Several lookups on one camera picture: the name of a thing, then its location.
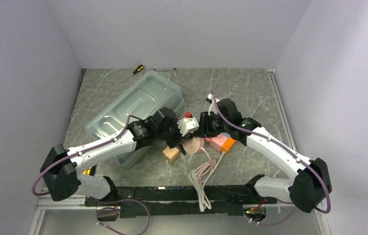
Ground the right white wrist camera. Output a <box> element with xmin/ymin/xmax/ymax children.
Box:
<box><xmin>206</xmin><ymin>93</ymin><xmax>213</xmax><ymax>104</ymax></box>

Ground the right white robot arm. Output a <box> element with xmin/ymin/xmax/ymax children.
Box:
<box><xmin>193</xmin><ymin>95</ymin><xmax>332</xmax><ymax>213</ymax></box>

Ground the white coiled cable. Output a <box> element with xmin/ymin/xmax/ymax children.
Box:
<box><xmin>188</xmin><ymin>150</ymin><xmax>226</xmax><ymax>213</ymax></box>

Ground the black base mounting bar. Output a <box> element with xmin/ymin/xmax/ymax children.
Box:
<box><xmin>85</xmin><ymin>185</ymin><xmax>276</xmax><ymax>218</ymax></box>

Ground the beige cube socket adapter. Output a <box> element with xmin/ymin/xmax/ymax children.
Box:
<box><xmin>162</xmin><ymin>146</ymin><xmax>180</xmax><ymax>163</ymax></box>

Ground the small orange black screwdriver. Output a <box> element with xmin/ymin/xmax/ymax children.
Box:
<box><xmin>123</xmin><ymin>64</ymin><xmax>145</xmax><ymax>83</ymax></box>

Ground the round pink power socket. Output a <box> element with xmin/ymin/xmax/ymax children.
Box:
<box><xmin>183</xmin><ymin>137</ymin><xmax>205</xmax><ymax>154</ymax></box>

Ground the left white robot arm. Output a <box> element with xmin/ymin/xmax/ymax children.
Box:
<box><xmin>40</xmin><ymin>107</ymin><xmax>199</xmax><ymax>206</ymax></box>

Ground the pink square socket adapter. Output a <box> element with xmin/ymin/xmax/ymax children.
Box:
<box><xmin>209</xmin><ymin>134</ymin><xmax>228</xmax><ymax>152</ymax></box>

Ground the yellow black screwdriver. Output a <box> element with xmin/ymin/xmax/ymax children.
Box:
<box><xmin>83</xmin><ymin>166</ymin><xmax>95</xmax><ymax>176</ymax></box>

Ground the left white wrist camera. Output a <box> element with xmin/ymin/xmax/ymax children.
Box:
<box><xmin>177</xmin><ymin>112</ymin><xmax>199</xmax><ymax>137</ymax></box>

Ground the clear plastic storage box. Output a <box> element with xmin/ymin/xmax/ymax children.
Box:
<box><xmin>84</xmin><ymin>70</ymin><xmax>184</xmax><ymax>167</ymax></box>

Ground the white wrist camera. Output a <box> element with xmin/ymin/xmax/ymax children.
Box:
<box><xmin>206</xmin><ymin>93</ymin><xmax>213</xmax><ymax>104</ymax></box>
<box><xmin>177</xmin><ymin>112</ymin><xmax>199</xmax><ymax>137</ymax></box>

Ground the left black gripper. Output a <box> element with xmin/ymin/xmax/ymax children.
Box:
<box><xmin>156</xmin><ymin>118</ymin><xmax>190</xmax><ymax>149</ymax></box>

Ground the aluminium frame rail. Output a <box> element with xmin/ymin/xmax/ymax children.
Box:
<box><xmin>28</xmin><ymin>195</ymin><xmax>86</xmax><ymax>235</ymax></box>

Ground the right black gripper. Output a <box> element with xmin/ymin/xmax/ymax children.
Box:
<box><xmin>193</xmin><ymin>111</ymin><xmax>230</xmax><ymax>138</ymax></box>

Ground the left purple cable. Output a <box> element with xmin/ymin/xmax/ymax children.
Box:
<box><xmin>31</xmin><ymin>114</ymin><xmax>146</xmax><ymax>196</ymax></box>

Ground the orange power strip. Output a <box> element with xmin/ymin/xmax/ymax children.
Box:
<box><xmin>220</xmin><ymin>138</ymin><xmax>236</xmax><ymax>154</ymax></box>

